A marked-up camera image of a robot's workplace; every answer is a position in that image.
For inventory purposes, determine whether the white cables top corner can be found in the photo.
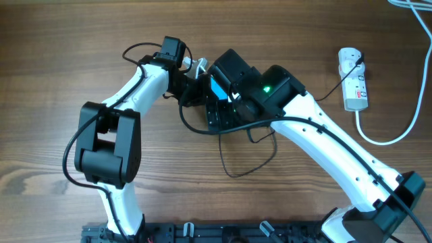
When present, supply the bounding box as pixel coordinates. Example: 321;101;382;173
387;0;432;12

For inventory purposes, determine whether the Galaxy smartphone cyan screen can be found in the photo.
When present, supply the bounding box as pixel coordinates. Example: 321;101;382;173
210;77;228;101

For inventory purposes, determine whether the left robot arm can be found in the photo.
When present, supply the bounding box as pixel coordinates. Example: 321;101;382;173
72;36;208;242

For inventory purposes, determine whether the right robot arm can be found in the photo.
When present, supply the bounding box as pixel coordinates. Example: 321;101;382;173
209;49;431;242

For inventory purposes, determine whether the white power strip cord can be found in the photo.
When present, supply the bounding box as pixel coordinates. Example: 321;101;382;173
354;0;432;146

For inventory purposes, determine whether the black USB-C charging cable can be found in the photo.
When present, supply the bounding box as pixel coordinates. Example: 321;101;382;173
217;53;366;179

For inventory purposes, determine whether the white power strip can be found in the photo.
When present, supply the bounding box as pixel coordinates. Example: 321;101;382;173
338;47;368;111

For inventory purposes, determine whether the white charger plug adapter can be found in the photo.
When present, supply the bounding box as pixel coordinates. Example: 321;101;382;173
339;59;365;78

